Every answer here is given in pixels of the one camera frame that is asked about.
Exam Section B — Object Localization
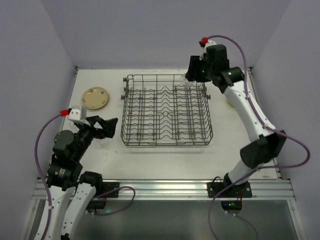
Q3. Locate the clear glass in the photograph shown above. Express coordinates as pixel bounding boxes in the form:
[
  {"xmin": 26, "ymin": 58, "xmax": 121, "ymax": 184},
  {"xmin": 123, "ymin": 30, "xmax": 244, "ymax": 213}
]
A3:
[
  {"xmin": 179, "ymin": 74, "xmax": 196, "ymax": 89},
  {"xmin": 98, "ymin": 138, "xmax": 112, "ymax": 149}
]

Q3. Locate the small cream plate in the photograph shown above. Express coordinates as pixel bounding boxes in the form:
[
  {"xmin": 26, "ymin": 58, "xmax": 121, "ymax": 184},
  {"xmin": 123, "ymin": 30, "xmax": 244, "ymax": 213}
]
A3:
[{"xmin": 81, "ymin": 86, "xmax": 110, "ymax": 110}]

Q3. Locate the lime green bowl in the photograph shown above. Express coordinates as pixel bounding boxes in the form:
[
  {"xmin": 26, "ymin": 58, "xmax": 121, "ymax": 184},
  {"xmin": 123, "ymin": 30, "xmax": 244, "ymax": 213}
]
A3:
[{"xmin": 227, "ymin": 99, "xmax": 235, "ymax": 108}]

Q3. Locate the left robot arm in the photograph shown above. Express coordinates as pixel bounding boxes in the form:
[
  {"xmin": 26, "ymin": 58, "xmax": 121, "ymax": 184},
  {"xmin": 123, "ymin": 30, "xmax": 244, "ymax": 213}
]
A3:
[{"xmin": 35, "ymin": 115, "xmax": 118, "ymax": 240}]

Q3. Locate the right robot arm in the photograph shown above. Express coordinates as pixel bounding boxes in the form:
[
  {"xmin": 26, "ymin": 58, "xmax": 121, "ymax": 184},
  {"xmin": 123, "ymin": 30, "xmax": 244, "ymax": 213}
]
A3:
[{"xmin": 185, "ymin": 40, "xmax": 286, "ymax": 194}]

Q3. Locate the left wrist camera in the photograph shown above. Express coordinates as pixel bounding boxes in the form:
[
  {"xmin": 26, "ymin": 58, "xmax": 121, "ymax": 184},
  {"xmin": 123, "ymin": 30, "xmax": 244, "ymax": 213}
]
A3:
[{"xmin": 68, "ymin": 105, "xmax": 87, "ymax": 124}]

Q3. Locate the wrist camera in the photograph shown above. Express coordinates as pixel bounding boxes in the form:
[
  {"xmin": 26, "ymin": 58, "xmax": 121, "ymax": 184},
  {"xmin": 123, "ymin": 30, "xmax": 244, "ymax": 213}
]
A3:
[
  {"xmin": 68, "ymin": 105, "xmax": 87, "ymax": 124},
  {"xmin": 199, "ymin": 37, "xmax": 217, "ymax": 58}
]

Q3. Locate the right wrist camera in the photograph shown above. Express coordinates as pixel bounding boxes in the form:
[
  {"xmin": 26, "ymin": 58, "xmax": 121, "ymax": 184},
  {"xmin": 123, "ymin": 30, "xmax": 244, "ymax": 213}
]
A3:
[{"xmin": 199, "ymin": 37, "xmax": 217, "ymax": 58}]

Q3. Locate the grey wire dish rack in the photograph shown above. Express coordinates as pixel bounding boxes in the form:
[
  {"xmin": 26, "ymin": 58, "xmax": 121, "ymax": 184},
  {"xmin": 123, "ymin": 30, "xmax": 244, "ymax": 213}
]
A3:
[{"xmin": 120, "ymin": 74, "xmax": 214, "ymax": 147}]

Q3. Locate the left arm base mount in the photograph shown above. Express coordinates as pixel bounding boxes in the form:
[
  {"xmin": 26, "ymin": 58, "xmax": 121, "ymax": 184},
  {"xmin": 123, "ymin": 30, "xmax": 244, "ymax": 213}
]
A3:
[{"xmin": 72, "ymin": 181, "xmax": 120, "ymax": 212}]

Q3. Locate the aluminium mounting rail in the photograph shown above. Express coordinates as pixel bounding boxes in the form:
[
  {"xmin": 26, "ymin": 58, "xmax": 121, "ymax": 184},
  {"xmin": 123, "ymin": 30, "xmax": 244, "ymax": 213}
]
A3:
[{"xmin": 32, "ymin": 177, "xmax": 296, "ymax": 201}]

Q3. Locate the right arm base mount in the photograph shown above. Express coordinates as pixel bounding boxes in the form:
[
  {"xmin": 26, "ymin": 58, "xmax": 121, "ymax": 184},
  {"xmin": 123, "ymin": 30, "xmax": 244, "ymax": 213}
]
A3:
[{"xmin": 206, "ymin": 174, "xmax": 253, "ymax": 214}]

